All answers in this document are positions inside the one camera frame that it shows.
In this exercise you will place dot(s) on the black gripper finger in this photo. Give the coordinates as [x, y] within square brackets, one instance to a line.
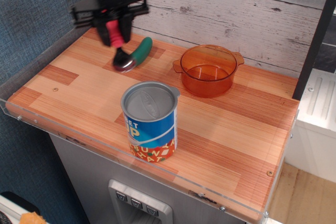
[103, 34]
[125, 27]

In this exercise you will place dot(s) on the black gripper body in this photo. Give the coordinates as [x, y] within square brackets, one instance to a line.
[91, 12]

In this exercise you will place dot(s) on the red handled metal spoon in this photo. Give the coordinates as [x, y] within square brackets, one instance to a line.
[122, 62]

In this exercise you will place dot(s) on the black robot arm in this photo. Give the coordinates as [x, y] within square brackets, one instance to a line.
[112, 18]

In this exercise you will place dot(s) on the orange transparent plastic pot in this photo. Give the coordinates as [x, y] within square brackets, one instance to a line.
[208, 71]

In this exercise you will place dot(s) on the green toy cucumber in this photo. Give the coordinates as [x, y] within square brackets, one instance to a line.
[142, 51]

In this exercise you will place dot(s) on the blue soup can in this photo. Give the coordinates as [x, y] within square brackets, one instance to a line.
[150, 115]

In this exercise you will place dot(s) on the clear acrylic table guard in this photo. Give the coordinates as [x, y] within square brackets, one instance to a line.
[229, 147]

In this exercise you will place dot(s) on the grey toy fridge cabinet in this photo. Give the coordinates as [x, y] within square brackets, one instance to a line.
[90, 172]

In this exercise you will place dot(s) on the silver ice dispenser panel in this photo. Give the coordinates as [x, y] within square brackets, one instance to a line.
[133, 206]

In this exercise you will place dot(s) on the orange black object corner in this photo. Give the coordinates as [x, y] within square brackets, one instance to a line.
[14, 206]

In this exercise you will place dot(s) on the white toy sink unit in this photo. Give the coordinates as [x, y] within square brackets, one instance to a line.
[311, 146]

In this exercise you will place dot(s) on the dark grey right post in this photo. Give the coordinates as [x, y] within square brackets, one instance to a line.
[317, 40]

